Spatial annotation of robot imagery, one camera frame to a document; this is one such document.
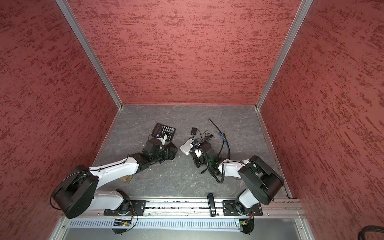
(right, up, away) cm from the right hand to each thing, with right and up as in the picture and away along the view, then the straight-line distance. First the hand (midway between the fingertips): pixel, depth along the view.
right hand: (192, 157), depth 90 cm
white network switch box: (-4, +5, +5) cm, 8 cm away
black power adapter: (+1, +15, +14) cm, 21 cm away
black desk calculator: (-23, +15, +13) cm, 30 cm away
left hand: (-13, +4, -1) cm, 14 cm away
